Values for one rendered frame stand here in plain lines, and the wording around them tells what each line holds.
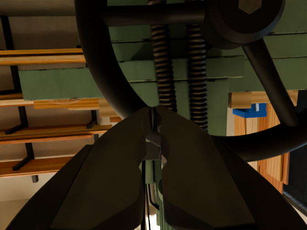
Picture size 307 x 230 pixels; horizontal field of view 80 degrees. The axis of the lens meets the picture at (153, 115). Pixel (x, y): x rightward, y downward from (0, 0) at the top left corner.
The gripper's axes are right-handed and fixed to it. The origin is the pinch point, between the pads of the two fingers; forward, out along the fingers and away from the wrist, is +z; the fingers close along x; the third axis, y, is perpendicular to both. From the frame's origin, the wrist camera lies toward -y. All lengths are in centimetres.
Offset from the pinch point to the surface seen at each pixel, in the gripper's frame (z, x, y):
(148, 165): 42, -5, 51
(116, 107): 4.5, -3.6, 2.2
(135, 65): 14.6, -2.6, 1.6
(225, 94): 12.9, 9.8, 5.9
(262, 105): 94, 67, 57
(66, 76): 23.3, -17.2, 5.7
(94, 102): 35.3, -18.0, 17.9
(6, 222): 119, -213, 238
